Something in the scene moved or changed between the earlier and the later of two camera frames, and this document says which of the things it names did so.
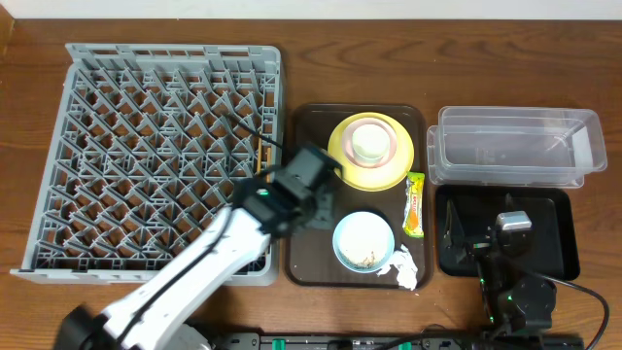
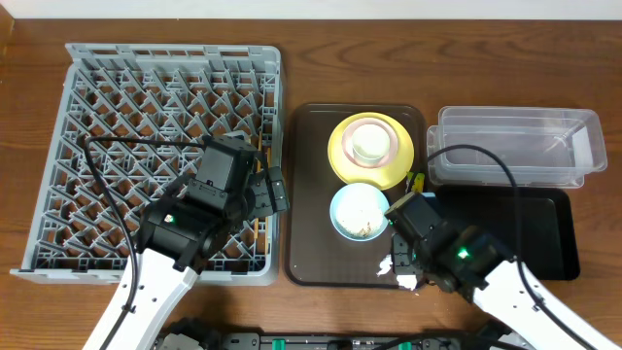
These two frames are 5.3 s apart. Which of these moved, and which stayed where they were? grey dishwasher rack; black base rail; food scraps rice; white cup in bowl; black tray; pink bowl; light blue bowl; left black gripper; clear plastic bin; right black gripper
Moved: right black gripper; food scraps rice; left black gripper; light blue bowl
Stayed: pink bowl; white cup in bowl; black base rail; clear plastic bin; grey dishwasher rack; black tray
